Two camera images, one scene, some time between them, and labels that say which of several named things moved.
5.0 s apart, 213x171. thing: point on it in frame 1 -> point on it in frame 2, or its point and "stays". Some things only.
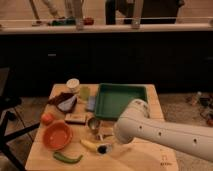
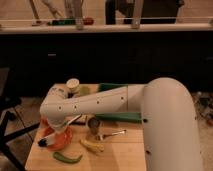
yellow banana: x=89 y=144 stays
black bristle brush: x=102 y=149 -> x=52 y=139
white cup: x=73 y=85 stays
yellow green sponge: x=85 y=93 stays
